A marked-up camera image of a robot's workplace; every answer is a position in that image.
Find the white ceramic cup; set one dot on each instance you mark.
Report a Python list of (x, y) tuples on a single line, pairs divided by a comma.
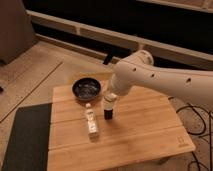
[(109, 101)]

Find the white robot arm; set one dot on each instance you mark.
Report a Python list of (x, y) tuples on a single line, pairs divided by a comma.
[(138, 69)]

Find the black bowl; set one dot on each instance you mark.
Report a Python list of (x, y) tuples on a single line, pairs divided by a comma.
[(86, 89)]

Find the small clear bottle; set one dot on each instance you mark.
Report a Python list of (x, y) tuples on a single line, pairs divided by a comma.
[(92, 125)]

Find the dark grey floor mat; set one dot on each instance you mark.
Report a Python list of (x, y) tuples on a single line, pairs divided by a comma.
[(27, 149)]

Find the grey upholstered furniture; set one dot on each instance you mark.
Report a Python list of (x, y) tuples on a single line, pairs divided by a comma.
[(16, 32)]

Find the wooden shelf rail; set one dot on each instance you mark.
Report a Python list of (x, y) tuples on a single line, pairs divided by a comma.
[(165, 51)]

